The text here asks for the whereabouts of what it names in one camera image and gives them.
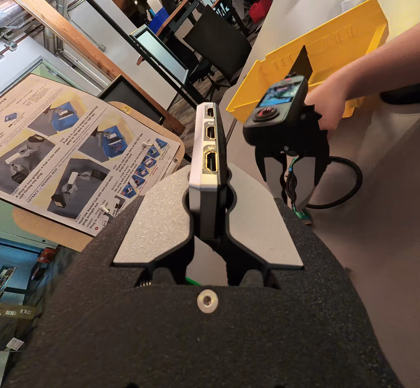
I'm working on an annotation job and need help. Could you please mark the dark bin divider panel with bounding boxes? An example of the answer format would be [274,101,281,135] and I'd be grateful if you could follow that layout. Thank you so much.
[288,46,315,84]

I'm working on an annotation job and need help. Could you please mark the braided hdmi cable green plugs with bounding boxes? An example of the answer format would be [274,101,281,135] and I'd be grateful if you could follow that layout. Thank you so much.
[284,155,365,226]

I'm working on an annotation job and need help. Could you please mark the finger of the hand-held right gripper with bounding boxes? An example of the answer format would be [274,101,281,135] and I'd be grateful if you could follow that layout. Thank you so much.
[254,152,287,183]
[289,150,331,210]

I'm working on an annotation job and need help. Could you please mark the person's right hand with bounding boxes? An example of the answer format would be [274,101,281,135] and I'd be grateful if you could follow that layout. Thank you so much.
[304,75,353,132]

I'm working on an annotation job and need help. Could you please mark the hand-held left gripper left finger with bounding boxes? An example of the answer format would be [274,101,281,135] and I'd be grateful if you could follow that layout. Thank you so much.
[113,168,196,268]

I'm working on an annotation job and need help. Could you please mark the person's right forearm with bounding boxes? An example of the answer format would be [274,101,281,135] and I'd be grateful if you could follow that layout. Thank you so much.
[341,23,420,104]

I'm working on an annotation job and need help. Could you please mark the yellow plastic bin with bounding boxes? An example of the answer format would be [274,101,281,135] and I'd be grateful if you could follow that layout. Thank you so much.
[225,0,390,124]

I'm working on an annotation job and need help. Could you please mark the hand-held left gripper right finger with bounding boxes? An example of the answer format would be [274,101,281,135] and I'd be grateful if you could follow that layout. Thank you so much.
[222,163,304,270]

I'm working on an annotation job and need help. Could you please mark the silver port hub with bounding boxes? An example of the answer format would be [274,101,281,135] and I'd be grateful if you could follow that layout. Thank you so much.
[189,102,229,241]

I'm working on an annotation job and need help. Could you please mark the instruction sheet on stand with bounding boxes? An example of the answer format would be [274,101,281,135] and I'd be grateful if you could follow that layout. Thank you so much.
[12,101,187,252]

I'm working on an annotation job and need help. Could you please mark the printed instruction sheet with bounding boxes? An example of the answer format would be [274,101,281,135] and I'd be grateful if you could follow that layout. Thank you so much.
[0,74,182,237]

